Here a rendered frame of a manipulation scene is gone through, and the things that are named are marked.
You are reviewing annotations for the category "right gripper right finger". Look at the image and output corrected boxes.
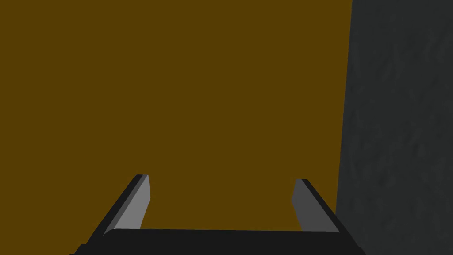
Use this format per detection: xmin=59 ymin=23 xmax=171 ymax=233
xmin=291 ymin=178 xmax=347 ymax=234

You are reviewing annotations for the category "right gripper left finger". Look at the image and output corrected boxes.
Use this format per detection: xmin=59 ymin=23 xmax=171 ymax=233
xmin=92 ymin=174 xmax=152 ymax=236

